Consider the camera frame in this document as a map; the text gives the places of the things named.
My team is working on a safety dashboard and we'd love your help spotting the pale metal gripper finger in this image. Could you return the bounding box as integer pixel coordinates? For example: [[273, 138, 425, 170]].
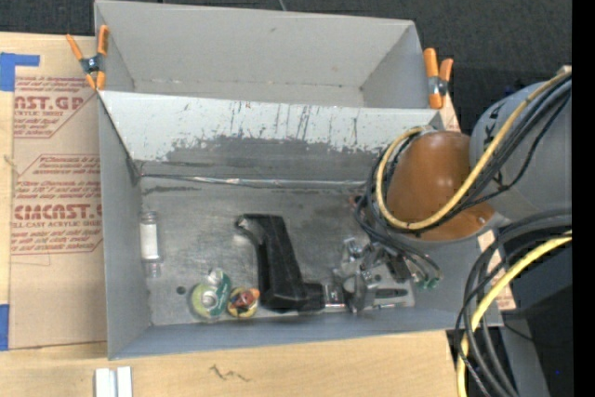
[[332, 263, 369, 290], [322, 283, 363, 314]]

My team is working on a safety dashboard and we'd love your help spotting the black angled block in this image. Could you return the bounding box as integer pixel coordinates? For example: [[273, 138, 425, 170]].
[[235, 213, 326, 313]]

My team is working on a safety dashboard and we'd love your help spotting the yellow round toy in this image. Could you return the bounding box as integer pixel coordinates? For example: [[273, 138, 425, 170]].
[[225, 285, 261, 320]]

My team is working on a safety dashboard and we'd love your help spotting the clear glass vial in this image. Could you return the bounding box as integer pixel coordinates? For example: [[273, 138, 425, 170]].
[[139, 210, 165, 279]]

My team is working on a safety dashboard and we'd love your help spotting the grey metal bin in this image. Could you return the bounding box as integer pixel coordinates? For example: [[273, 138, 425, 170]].
[[92, 0, 504, 362]]

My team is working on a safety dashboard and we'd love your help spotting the brown cardboard board, red print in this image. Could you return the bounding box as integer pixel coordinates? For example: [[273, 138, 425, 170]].
[[0, 31, 515, 352]]

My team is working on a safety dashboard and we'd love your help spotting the black cylinder on white bracket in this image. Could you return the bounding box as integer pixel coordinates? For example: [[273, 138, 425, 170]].
[[388, 251, 413, 285]]

